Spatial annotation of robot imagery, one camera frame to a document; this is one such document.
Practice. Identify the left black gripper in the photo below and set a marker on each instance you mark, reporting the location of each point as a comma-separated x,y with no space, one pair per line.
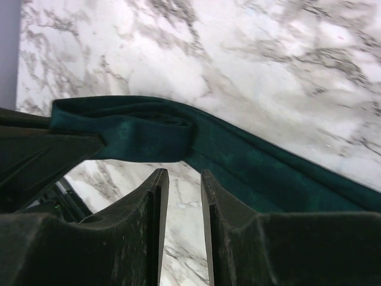
34,157

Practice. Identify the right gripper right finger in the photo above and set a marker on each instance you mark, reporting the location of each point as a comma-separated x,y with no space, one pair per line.
245,247

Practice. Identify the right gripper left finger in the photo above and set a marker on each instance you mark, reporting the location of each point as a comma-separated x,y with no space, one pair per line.
120,245

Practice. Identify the dark green tie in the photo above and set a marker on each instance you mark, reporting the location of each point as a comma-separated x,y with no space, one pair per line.
260,174

